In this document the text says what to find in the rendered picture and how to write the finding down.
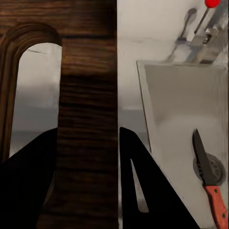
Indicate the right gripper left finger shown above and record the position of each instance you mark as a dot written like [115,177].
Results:
[24,182]

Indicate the cutting board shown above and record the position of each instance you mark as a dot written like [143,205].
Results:
[85,194]

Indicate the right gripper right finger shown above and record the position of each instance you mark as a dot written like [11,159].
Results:
[166,210]

